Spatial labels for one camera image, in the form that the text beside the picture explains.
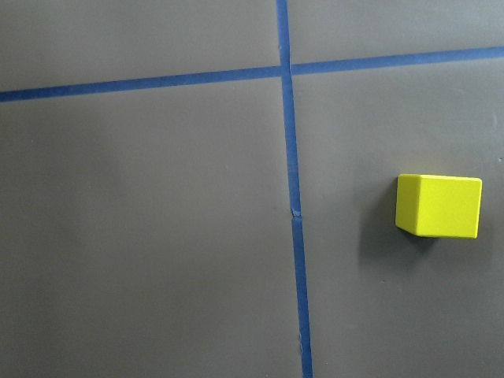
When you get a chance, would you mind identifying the yellow wooden block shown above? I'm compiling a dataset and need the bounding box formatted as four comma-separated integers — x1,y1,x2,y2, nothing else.
395,174,483,239

